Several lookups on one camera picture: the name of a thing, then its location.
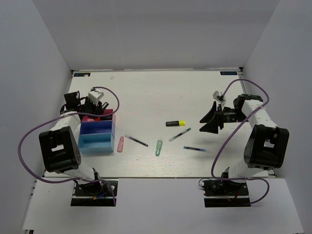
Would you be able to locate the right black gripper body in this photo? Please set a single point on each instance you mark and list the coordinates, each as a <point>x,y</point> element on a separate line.
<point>230,115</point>

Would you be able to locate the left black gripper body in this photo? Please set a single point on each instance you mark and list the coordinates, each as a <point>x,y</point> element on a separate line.
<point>89,107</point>

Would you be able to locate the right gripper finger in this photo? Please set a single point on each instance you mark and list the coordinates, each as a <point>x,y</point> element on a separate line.
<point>210,115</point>
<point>210,127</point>

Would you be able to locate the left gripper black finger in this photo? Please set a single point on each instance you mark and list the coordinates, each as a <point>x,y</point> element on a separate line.
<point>104,106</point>
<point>98,109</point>

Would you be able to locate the yellow cap black highlighter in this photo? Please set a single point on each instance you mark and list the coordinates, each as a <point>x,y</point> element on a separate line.
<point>175,123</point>

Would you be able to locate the green cap black highlighter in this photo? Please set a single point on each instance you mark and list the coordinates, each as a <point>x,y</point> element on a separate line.
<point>106,118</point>

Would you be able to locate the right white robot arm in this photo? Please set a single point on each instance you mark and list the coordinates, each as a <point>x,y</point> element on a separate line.
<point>267,144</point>

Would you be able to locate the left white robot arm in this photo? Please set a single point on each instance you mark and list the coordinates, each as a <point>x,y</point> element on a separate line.
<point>59,148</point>

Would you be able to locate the pink blue tiered organizer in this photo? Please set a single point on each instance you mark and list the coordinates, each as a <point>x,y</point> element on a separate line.
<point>97,136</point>

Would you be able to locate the left table corner label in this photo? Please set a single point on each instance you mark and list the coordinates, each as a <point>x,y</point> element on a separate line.
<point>82,74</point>

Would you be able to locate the table corner label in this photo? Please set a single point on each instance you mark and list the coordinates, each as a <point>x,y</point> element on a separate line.
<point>228,73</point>
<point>82,74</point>

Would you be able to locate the blue ink pen right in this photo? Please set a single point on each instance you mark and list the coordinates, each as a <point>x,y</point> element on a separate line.
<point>196,149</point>

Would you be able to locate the pink eraser stick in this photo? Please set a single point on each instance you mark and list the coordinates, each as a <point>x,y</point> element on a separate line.
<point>120,144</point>

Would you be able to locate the right table corner label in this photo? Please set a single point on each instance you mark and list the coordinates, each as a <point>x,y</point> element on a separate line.
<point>228,73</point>

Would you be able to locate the green ink clear pen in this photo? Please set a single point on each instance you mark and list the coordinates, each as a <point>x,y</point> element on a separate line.
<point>178,135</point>

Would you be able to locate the purple ink pen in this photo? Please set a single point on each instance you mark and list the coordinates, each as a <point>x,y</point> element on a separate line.
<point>136,140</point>

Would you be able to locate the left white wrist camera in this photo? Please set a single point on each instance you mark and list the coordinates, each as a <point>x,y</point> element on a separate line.
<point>95,95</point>

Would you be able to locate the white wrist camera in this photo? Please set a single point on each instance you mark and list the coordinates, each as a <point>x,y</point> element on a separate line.
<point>95,95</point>
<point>218,96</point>

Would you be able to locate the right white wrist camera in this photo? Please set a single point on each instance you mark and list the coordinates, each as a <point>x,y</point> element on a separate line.
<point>218,96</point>

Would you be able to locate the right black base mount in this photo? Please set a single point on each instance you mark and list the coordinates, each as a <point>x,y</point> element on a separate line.
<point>224,193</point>

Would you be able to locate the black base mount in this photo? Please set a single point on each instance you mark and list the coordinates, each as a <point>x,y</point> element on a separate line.
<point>95,194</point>
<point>224,193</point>

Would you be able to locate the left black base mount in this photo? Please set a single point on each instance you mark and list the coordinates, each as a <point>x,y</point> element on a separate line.
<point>95,194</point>

